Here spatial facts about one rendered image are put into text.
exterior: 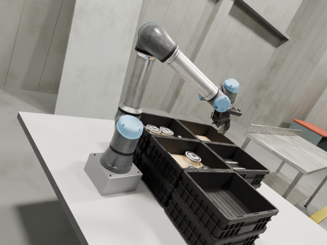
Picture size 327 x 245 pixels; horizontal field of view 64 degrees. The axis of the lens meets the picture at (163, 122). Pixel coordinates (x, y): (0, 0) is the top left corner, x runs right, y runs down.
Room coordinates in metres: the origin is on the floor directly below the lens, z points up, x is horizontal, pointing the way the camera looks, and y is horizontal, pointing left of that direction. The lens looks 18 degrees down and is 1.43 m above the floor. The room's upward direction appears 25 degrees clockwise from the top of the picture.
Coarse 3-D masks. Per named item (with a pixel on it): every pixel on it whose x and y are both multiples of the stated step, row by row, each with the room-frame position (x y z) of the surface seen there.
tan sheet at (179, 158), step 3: (174, 156) 1.39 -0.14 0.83; (177, 156) 1.41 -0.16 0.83; (180, 156) 1.42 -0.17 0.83; (177, 159) 1.36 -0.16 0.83; (180, 159) 1.38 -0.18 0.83; (183, 159) 1.40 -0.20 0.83; (180, 162) 1.34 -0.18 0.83; (183, 162) 1.36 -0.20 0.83; (186, 162) 1.38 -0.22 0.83; (183, 165) 1.33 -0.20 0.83; (186, 165) 1.34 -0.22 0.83; (192, 165) 1.38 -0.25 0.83; (198, 165) 1.41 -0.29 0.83; (201, 165) 1.43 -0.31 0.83
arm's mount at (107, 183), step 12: (96, 156) 1.08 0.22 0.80; (84, 168) 1.08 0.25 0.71; (96, 168) 1.02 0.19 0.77; (132, 168) 1.11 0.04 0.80; (96, 180) 1.00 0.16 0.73; (108, 180) 0.96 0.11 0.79; (120, 180) 1.01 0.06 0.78; (132, 180) 1.06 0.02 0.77; (108, 192) 0.98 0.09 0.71; (120, 192) 1.03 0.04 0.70
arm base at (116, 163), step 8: (104, 152) 1.07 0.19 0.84; (112, 152) 1.03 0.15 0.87; (120, 152) 1.03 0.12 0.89; (104, 160) 1.03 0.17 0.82; (112, 160) 1.02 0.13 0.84; (120, 160) 1.03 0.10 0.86; (128, 160) 1.06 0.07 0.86; (112, 168) 1.01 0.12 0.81; (120, 168) 1.02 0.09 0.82; (128, 168) 1.06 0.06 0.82
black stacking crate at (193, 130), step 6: (186, 126) 1.85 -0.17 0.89; (192, 126) 1.89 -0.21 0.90; (198, 126) 1.93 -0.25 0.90; (204, 126) 1.97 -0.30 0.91; (210, 126) 2.01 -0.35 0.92; (192, 132) 1.91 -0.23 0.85; (198, 132) 1.95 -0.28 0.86; (204, 132) 1.99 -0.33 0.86; (210, 132) 2.00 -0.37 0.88; (216, 132) 1.96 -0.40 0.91; (210, 138) 1.98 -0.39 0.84; (216, 138) 1.94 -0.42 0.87; (222, 138) 1.90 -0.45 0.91
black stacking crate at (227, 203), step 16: (192, 176) 1.09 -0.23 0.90; (208, 176) 1.17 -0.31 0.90; (224, 176) 1.25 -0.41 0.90; (176, 192) 1.04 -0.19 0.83; (192, 192) 0.99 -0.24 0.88; (208, 192) 1.16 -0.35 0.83; (224, 192) 1.24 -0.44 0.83; (240, 192) 1.24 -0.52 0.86; (192, 208) 0.96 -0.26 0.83; (208, 208) 0.92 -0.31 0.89; (224, 208) 1.09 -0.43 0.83; (240, 208) 1.15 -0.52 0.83; (256, 208) 1.16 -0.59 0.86; (272, 208) 1.11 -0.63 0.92; (208, 224) 0.89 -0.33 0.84; (224, 224) 0.85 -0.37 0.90; (240, 224) 0.93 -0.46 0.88; (256, 224) 1.03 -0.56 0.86
